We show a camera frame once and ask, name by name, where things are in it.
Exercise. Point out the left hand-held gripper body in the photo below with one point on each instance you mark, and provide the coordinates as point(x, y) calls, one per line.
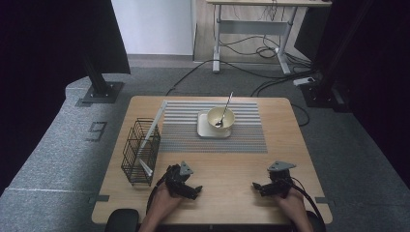
point(177, 180)

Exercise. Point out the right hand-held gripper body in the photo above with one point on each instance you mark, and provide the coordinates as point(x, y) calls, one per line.
point(280, 182)

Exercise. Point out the person's right hand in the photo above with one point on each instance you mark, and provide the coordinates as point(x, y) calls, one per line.
point(291, 206)

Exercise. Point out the person's left hand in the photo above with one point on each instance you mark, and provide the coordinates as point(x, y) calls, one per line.
point(162, 203)

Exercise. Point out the striped grey placemat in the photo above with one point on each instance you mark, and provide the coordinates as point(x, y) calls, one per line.
point(180, 138)

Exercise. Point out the grey tape strip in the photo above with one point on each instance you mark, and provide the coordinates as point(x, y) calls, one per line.
point(98, 198)
point(324, 200)

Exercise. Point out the white square plate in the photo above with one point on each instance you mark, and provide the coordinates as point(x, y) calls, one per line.
point(203, 129)

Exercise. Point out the cream bowl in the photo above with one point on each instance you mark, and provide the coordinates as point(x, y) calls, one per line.
point(226, 121)

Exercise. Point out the metal spoon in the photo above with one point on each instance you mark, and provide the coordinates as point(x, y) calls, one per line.
point(225, 108)

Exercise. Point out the black metal stand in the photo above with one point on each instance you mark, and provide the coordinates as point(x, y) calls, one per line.
point(101, 90)
point(322, 93)

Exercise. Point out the white power strip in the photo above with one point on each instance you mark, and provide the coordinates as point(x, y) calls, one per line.
point(303, 81)

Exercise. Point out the black curtain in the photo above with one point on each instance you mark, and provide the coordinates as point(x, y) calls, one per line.
point(42, 48)
point(380, 64)

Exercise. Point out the white-framed wooden desk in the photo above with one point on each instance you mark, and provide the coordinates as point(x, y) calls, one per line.
point(254, 27)

